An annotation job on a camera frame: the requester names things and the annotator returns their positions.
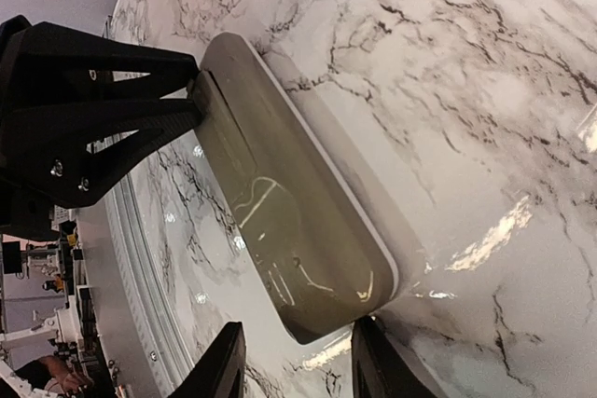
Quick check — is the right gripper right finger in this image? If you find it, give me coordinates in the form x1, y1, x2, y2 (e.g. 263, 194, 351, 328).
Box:
351, 316, 446, 398

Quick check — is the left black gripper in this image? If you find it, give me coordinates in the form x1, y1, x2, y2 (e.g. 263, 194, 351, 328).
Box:
1, 15, 201, 235

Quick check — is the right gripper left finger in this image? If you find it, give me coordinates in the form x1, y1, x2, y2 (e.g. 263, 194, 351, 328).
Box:
170, 322, 246, 398

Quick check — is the grey remote control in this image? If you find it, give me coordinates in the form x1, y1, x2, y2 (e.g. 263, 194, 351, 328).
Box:
200, 32, 398, 345

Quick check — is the grey battery cover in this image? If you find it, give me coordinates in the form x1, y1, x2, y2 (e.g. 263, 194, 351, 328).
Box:
189, 70, 257, 204

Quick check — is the front aluminium rail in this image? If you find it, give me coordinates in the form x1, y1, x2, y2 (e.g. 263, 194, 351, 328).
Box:
77, 178, 194, 397

